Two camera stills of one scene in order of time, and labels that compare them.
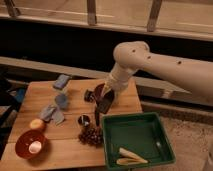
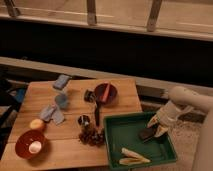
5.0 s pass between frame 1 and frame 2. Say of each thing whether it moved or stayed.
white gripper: moved
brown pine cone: stayed
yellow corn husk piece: stayed
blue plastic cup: stayed
